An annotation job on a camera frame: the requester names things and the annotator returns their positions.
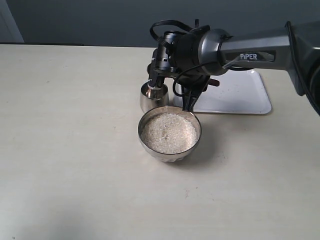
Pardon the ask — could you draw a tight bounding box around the brown wooden spoon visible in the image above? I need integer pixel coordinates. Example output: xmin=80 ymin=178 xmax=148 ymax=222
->
xmin=208 ymin=78 xmax=220 ymax=87

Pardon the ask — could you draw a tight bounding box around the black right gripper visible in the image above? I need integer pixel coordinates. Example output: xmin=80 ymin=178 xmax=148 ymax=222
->
xmin=147 ymin=31 xmax=211 ymax=111

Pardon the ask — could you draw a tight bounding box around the steel bowl of rice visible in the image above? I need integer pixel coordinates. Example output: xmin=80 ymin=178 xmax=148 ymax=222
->
xmin=137 ymin=106 xmax=202 ymax=162

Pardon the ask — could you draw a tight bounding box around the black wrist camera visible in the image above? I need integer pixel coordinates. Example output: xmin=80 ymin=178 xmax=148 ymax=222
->
xmin=151 ymin=30 xmax=186 ymax=73

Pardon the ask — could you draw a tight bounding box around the white plastic tray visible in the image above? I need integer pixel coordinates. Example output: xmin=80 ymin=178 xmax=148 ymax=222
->
xmin=193 ymin=70 xmax=272 ymax=115

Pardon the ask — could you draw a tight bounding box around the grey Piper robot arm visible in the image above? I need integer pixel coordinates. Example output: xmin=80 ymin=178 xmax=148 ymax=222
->
xmin=147 ymin=20 xmax=320 ymax=112

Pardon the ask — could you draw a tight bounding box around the black cable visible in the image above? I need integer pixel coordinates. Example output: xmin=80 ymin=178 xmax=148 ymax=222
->
xmin=149 ymin=21 xmax=211 ymax=46

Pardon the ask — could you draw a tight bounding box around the small steel cup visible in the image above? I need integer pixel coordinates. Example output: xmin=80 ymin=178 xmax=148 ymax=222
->
xmin=139 ymin=82 xmax=170 ymax=113

